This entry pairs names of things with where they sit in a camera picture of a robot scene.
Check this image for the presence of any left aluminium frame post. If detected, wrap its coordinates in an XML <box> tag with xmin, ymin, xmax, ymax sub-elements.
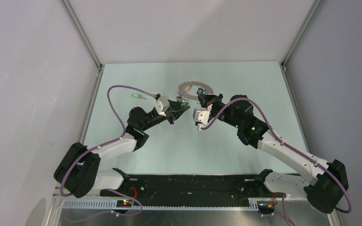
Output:
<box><xmin>59</xmin><ymin>0</ymin><xmax>104</xmax><ymax>71</ymax></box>

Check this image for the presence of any aluminium frame post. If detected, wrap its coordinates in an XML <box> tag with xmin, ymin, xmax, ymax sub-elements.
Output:
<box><xmin>280</xmin><ymin>0</ymin><xmax>325</xmax><ymax>71</ymax></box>
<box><xmin>59</xmin><ymin>0</ymin><xmax>104</xmax><ymax>71</ymax></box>

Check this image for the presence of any left control board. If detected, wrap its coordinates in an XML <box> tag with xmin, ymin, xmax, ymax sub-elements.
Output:
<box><xmin>116</xmin><ymin>199</ymin><xmax>133</xmax><ymax>208</ymax></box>

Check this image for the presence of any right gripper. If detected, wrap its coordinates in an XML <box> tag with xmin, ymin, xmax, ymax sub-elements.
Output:
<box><xmin>197</xmin><ymin>94</ymin><xmax>241</xmax><ymax>129</ymax></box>

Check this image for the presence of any control board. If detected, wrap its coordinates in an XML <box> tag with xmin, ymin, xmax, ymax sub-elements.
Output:
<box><xmin>116</xmin><ymin>199</ymin><xmax>133</xmax><ymax>208</ymax></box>
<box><xmin>257</xmin><ymin>203</ymin><xmax>277</xmax><ymax>209</ymax></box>

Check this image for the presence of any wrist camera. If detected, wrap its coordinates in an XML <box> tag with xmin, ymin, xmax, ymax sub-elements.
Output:
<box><xmin>155</xmin><ymin>96</ymin><xmax>170</xmax><ymax>116</ymax></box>
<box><xmin>193</xmin><ymin>104</ymin><xmax>212</xmax><ymax>131</ymax></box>

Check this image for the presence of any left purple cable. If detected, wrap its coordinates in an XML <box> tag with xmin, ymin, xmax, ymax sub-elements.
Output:
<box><xmin>59</xmin><ymin>85</ymin><xmax>160</xmax><ymax>198</ymax></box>

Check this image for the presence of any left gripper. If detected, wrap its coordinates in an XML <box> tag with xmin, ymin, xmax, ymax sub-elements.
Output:
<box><xmin>140</xmin><ymin>99</ymin><xmax>190</xmax><ymax>131</ymax></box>

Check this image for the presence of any loose green tagged key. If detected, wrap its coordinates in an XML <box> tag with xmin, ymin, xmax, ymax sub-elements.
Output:
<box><xmin>131</xmin><ymin>93</ymin><xmax>146</xmax><ymax>100</ymax></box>

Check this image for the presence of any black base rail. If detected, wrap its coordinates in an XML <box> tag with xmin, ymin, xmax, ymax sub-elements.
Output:
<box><xmin>117</xmin><ymin>174</ymin><xmax>273</xmax><ymax>208</ymax></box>

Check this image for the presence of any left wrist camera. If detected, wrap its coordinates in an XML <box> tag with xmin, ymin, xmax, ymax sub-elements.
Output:
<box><xmin>155</xmin><ymin>96</ymin><xmax>170</xmax><ymax>116</ymax></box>

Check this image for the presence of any right aluminium frame post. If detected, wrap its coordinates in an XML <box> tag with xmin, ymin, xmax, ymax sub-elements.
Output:
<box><xmin>280</xmin><ymin>0</ymin><xmax>325</xmax><ymax>71</ymax></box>

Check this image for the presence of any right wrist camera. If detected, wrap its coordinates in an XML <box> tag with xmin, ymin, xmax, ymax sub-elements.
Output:
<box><xmin>193</xmin><ymin>104</ymin><xmax>212</xmax><ymax>131</ymax></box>

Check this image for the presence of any large metal keyring disc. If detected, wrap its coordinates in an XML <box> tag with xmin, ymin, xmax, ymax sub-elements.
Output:
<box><xmin>178</xmin><ymin>81</ymin><xmax>214</xmax><ymax>101</ymax></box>

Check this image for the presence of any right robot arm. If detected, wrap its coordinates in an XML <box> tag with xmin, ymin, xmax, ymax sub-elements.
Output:
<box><xmin>193</xmin><ymin>93</ymin><xmax>352</xmax><ymax>214</ymax></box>

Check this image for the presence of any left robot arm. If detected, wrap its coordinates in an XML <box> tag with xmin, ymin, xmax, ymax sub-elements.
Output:
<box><xmin>53</xmin><ymin>99</ymin><xmax>190</xmax><ymax>198</ymax></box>

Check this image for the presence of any right control board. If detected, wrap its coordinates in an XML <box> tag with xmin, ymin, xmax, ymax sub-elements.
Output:
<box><xmin>257</xmin><ymin>203</ymin><xmax>277</xmax><ymax>209</ymax></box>

